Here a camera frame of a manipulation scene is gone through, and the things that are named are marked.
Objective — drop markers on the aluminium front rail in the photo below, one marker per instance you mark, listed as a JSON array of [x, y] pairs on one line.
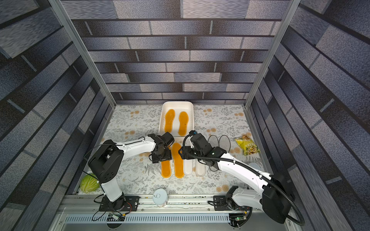
[[84, 204]]

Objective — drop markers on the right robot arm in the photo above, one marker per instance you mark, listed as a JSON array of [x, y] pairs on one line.
[[270, 192]]

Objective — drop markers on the right grey insole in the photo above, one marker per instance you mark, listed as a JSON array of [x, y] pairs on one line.
[[225, 143]]

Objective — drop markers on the white insole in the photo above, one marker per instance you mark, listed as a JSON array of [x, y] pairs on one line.
[[188, 166], [199, 169]]

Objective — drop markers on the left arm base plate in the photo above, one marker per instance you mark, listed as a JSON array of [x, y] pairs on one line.
[[127, 204]]

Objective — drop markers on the right white insole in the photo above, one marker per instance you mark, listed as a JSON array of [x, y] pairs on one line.
[[199, 169]]

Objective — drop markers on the grey insole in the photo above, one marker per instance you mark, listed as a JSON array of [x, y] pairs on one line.
[[214, 142], [225, 143]]

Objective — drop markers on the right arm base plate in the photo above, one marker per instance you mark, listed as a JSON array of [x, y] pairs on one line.
[[220, 204]]

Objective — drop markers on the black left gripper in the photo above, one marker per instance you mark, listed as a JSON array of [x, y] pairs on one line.
[[169, 157]]

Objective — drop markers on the yellow snack bag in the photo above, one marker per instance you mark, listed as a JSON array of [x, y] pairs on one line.
[[246, 143]]

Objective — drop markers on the left grey insole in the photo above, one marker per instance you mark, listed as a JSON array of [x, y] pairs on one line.
[[214, 142]]

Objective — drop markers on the white plastic storage box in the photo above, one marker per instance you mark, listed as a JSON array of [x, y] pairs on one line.
[[178, 107]]

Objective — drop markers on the left white insole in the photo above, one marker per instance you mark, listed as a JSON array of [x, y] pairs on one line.
[[188, 166]]

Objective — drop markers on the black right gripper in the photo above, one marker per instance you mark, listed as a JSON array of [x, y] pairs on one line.
[[188, 153]]

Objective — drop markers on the green cabbage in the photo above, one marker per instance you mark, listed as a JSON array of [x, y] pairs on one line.
[[89, 183]]

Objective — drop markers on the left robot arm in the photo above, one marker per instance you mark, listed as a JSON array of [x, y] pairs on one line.
[[106, 161]]

